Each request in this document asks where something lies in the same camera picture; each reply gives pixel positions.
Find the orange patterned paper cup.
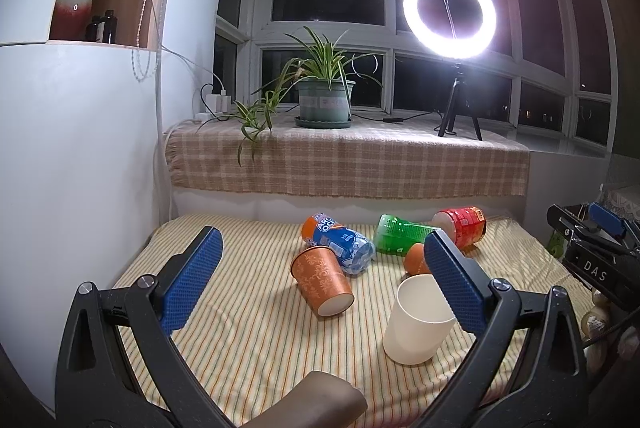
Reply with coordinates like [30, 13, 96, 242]
[291, 246, 354, 319]

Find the black tripod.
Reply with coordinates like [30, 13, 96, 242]
[437, 58, 484, 142]

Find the brown cup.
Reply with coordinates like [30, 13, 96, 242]
[232, 370, 368, 428]

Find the orange egg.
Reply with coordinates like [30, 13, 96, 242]
[404, 243, 432, 276]

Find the green pot saucer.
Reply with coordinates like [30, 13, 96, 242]
[294, 115, 353, 129]

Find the spider plant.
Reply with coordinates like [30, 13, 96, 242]
[197, 25, 396, 166]

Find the striped cloth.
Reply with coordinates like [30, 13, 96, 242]
[112, 213, 596, 428]

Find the white cup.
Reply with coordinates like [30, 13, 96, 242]
[383, 274, 457, 365]

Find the white window frame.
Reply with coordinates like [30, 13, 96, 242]
[214, 0, 617, 159]

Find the plaid cloth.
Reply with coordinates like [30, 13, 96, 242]
[165, 115, 531, 199]

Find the green plastic bottle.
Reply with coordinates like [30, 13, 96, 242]
[374, 214, 441, 256]

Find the lace cloth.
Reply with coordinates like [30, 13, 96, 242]
[600, 187, 640, 221]

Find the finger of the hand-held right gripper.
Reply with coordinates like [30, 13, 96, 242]
[588, 202, 640, 254]
[546, 204, 622, 255]

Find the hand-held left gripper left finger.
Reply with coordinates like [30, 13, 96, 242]
[55, 225, 224, 428]

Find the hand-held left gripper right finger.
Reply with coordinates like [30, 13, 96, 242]
[415, 229, 589, 428]

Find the green plant pot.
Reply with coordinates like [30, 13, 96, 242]
[298, 78, 357, 121]

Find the black ring light cable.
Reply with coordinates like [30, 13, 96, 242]
[350, 109, 442, 125]

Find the red can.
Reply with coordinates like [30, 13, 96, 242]
[432, 206, 487, 249]

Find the blue and orange plastic bottle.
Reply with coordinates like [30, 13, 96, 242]
[301, 213, 377, 277]

